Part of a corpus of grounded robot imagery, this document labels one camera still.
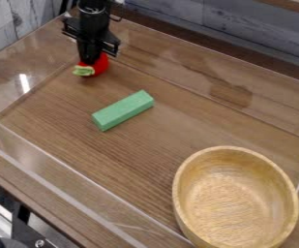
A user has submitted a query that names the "clear acrylic enclosure wall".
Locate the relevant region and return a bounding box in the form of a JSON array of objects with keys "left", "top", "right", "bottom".
[{"left": 0, "top": 21, "right": 299, "bottom": 248}]

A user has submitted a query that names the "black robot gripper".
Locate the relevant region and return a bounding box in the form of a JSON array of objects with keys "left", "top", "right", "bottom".
[{"left": 63, "top": 9, "right": 121, "bottom": 65}]

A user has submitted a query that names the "wooden bowl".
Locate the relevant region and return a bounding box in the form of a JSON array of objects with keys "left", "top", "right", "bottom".
[{"left": 173, "top": 146, "right": 299, "bottom": 248}]

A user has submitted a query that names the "black device with knob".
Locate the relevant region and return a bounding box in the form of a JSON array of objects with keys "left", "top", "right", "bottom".
[{"left": 0, "top": 225, "right": 59, "bottom": 248}]

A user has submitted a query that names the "red plush strawberry toy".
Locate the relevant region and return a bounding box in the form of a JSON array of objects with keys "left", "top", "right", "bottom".
[{"left": 73, "top": 52, "right": 109, "bottom": 78}]

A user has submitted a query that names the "green foam block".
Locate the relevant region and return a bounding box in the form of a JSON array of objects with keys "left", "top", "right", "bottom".
[{"left": 93, "top": 90, "right": 154, "bottom": 132}]

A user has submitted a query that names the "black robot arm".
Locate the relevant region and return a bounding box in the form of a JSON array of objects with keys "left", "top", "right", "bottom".
[{"left": 63, "top": 0, "right": 121, "bottom": 65}]

